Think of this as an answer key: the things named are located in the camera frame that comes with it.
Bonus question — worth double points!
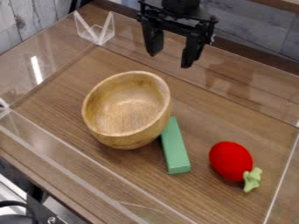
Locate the black metal table bracket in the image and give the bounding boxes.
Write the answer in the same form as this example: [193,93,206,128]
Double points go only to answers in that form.
[25,185,66,224]

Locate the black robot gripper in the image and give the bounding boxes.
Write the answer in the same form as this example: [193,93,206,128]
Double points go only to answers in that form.
[137,0,218,68]

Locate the wooden bowl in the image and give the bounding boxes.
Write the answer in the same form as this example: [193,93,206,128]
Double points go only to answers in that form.
[81,71,170,150]

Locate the clear acrylic enclosure walls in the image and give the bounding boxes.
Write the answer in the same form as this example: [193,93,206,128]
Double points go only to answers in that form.
[0,7,299,224]

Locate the black cable lower left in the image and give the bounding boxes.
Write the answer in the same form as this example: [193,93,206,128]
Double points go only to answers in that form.
[0,199,30,212]

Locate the green rectangular block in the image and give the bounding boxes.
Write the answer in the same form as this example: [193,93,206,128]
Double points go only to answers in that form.
[161,116,192,175]

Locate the red felt strawberry fruit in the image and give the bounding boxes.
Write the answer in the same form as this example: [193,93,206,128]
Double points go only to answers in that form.
[209,141,262,193]

